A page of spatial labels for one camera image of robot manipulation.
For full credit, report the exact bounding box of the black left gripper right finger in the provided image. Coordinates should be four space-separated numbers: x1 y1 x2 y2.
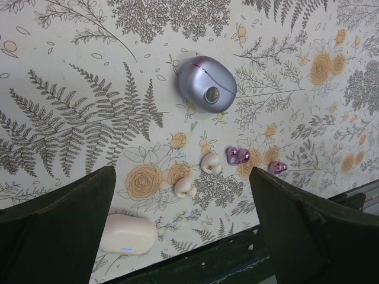
249 167 378 283

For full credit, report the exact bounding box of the white earbud charging case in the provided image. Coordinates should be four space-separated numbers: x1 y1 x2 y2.
99 214 158 256

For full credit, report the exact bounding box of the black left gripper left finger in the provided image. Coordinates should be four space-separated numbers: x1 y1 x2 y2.
1 166 116 283

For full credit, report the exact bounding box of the floral patterned table mat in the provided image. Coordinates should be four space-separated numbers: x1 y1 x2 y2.
1 1 378 283

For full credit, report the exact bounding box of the purple metallic earbud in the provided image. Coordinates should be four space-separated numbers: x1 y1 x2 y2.
226 147 250 166
268 161 287 175

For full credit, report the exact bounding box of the white earbud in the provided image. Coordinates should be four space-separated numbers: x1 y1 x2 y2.
174 178 197 198
201 153 222 174

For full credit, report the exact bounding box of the lavender earbud charging case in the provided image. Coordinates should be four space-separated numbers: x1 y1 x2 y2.
178 56 237 114

